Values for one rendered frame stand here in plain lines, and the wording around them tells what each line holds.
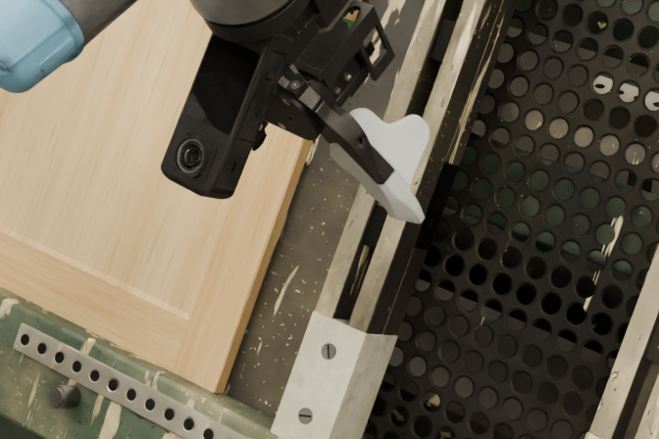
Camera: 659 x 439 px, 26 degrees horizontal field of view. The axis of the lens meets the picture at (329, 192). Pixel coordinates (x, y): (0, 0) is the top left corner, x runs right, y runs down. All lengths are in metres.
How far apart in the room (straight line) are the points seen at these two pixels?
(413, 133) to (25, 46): 0.30
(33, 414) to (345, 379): 0.39
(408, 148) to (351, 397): 0.46
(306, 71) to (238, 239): 0.60
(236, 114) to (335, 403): 0.53
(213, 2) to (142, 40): 0.75
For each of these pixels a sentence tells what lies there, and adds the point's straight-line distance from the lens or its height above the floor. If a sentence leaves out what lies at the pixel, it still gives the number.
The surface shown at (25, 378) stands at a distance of 1.58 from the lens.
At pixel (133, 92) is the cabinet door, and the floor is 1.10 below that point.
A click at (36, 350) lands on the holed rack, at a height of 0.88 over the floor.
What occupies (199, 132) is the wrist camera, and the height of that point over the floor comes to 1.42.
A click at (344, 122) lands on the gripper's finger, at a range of 0.89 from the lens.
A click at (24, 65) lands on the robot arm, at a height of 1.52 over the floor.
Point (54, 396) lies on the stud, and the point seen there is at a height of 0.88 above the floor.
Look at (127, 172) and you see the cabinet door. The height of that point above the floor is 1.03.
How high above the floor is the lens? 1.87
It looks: 34 degrees down
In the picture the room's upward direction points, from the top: straight up
